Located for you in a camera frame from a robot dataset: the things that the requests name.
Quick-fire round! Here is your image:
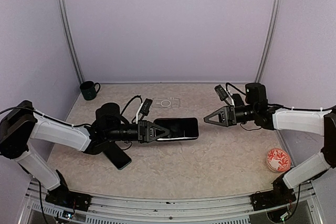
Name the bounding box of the left aluminium frame post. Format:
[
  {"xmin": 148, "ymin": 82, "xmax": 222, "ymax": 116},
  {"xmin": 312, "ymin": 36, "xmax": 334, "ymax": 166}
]
[{"xmin": 57, "ymin": 0, "xmax": 85, "ymax": 84}]

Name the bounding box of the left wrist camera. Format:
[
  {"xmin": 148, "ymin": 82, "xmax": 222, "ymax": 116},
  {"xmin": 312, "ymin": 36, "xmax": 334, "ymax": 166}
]
[{"xmin": 135, "ymin": 98, "xmax": 153, "ymax": 124}]

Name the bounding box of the right aluminium frame post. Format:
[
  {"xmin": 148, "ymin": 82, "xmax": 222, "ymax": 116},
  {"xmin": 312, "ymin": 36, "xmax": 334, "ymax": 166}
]
[{"xmin": 255, "ymin": 0, "xmax": 281, "ymax": 82}]

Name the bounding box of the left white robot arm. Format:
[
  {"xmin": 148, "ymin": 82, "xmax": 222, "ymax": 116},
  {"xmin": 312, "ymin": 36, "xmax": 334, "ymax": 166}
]
[{"xmin": 1, "ymin": 100, "xmax": 170, "ymax": 206}]

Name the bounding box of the aluminium frame post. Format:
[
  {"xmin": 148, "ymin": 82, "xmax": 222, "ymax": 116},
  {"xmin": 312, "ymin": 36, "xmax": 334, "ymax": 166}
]
[
  {"xmin": 255, "ymin": 0, "xmax": 281, "ymax": 82},
  {"xmin": 57, "ymin": 0, "xmax": 85, "ymax": 84}
]

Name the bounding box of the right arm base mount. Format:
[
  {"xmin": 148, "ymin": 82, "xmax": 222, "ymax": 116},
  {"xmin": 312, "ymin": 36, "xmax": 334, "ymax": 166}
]
[{"xmin": 250, "ymin": 175, "xmax": 297, "ymax": 211}]

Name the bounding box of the black phone case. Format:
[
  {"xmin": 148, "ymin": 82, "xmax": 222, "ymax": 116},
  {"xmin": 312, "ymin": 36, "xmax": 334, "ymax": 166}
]
[{"xmin": 154, "ymin": 118, "xmax": 199, "ymax": 137}]

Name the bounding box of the teal-edged smartphone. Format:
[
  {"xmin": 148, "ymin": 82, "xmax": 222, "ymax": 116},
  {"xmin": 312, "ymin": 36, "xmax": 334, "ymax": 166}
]
[{"xmin": 103, "ymin": 146, "xmax": 132, "ymax": 170}]

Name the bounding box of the purple-edged smartphone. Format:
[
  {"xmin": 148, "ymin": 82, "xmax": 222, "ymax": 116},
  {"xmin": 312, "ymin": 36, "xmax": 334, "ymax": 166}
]
[{"xmin": 156, "ymin": 135, "xmax": 198, "ymax": 142}]

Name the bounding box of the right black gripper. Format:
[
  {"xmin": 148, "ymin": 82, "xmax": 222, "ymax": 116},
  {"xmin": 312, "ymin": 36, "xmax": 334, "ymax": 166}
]
[{"xmin": 205, "ymin": 104, "xmax": 257, "ymax": 126}]

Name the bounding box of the clear camera-cutout phone case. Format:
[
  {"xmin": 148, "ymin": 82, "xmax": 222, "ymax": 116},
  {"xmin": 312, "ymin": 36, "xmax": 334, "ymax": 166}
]
[{"xmin": 152, "ymin": 98, "xmax": 181, "ymax": 109}]

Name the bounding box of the front aluminium rail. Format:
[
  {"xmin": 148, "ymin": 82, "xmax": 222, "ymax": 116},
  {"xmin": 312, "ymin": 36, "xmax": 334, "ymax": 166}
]
[{"xmin": 16, "ymin": 181, "xmax": 325, "ymax": 223}]

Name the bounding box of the blue smartphone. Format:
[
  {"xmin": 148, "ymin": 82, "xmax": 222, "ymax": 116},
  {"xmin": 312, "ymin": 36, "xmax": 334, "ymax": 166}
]
[{"xmin": 232, "ymin": 93, "xmax": 245, "ymax": 107}]

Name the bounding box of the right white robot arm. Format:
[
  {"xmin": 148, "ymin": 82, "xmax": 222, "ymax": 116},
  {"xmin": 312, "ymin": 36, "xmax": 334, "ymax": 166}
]
[{"xmin": 204, "ymin": 82, "xmax": 335, "ymax": 205}]

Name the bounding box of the dark green mug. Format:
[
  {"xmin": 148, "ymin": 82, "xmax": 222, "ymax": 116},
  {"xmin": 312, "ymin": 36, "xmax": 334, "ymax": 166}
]
[{"xmin": 80, "ymin": 81, "xmax": 101, "ymax": 101}]

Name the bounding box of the red white patterned bowl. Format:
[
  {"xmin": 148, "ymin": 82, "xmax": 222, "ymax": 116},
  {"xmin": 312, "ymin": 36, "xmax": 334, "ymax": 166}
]
[{"xmin": 266, "ymin": 148, "xmax": 291, "ymax": 173}]

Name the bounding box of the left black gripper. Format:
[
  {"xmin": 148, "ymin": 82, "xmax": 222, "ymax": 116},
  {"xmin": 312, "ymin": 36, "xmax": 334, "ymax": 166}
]
[{"xmin": 105, "ymin": 120, "xmax": 170, "ymax": 143}]

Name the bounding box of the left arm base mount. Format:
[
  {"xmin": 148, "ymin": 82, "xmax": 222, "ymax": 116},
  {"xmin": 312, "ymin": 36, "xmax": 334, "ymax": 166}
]
[{"xmin": 45, "ymin": 170, "xmax": 92, "ymax": 212}]

